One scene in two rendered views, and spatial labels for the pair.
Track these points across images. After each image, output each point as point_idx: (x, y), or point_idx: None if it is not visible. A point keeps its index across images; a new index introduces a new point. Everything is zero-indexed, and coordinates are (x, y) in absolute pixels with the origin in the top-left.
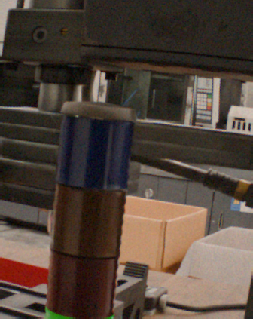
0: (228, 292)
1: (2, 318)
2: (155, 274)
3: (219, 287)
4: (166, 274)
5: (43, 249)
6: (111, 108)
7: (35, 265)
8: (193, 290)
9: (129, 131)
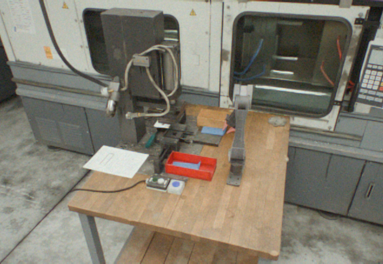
0: (121, 204)
1: (179, 128)
2: (146, 218)
3: (122, 210)
4: (141, 220)
5: (195, 233)
6: None
7: (183, 167)
8: (134, 204)
9: None
